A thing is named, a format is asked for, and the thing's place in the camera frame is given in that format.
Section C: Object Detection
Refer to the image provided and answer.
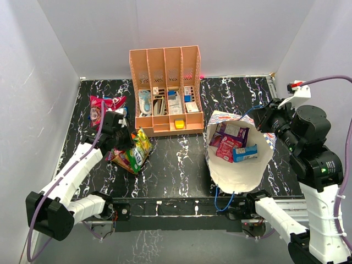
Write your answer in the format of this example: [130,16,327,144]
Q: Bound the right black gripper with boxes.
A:
[250,97,299,152]

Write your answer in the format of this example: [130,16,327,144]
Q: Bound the purple Fox's candy bag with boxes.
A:
[106,150,115,161]

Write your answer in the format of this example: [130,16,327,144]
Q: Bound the green snack packet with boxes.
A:
[126,128,152,174]

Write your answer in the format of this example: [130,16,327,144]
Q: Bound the orange Fox's candy bag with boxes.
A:
[111,148,137,175]

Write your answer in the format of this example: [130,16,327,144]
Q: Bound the pink red snack packet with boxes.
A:
[89,95,127,127]

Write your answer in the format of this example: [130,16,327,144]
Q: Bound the blue checkered paper bag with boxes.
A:
[205,111,276,195]

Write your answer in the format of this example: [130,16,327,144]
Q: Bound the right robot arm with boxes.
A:
[245,98,351,263]

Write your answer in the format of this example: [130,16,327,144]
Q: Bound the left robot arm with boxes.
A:
[25,111,133,241]

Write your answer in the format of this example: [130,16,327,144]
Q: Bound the purple snack packet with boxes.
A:
[209,123,250,147]

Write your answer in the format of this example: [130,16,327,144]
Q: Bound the blue snack box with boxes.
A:
[233,145,258,162]

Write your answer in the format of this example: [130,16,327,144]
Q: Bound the light blue tape dispenser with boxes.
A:
[138,90,152,115]

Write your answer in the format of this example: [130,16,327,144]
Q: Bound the small pink snack packet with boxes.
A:
[216,136,242,163]

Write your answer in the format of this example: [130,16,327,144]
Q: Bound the yellow orange sticky notes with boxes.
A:
[174,119,185,129]

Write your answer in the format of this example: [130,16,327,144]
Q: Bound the blue eraser block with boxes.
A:
[168,91,177,100]

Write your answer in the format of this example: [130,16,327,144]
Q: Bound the orange desk organizer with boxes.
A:
[129,46,204,137]

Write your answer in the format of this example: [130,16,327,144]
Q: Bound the white red small box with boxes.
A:
[185,101,199,113]

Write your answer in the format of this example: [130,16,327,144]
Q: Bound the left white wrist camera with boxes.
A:
[103,111,128,129]

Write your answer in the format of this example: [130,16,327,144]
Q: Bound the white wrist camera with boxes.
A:
[278,80,311,110]
[103,111,128,129]

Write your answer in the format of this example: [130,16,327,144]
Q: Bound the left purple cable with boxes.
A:
[26,100,107,263]

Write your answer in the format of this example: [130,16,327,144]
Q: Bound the purple cable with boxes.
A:
[26,100,107,263]
[304,75,352,248]

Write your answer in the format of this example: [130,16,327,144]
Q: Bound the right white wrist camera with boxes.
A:
[278,80,311,110]

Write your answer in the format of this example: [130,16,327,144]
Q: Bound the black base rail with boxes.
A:
[82,196,311,234]

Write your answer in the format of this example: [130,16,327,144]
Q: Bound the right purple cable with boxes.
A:
[304,75,352,248]

